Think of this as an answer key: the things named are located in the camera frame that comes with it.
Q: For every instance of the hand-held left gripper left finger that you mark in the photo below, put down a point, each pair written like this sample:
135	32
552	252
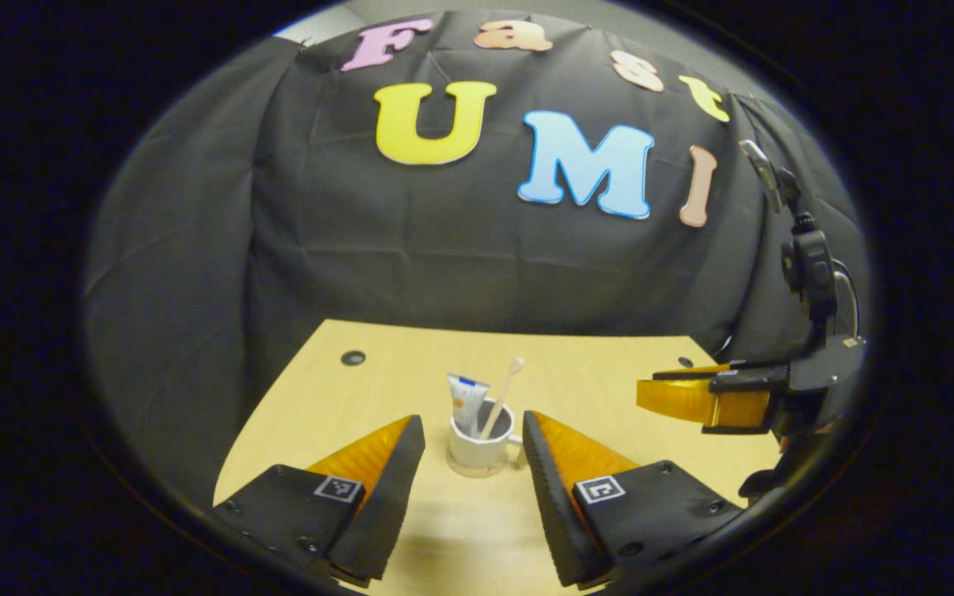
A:
382	505

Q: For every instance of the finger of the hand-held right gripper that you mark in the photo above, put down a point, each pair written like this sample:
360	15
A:
717	371
692	401

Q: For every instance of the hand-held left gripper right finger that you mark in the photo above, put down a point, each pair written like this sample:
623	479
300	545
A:
556	513

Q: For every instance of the beige wooden toothbrush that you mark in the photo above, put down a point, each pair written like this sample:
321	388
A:
503	393

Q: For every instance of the white toothpaste tube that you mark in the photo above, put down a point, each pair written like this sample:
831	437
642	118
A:
467	401

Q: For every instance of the light wooden desktop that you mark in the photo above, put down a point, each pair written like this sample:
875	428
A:
460	530

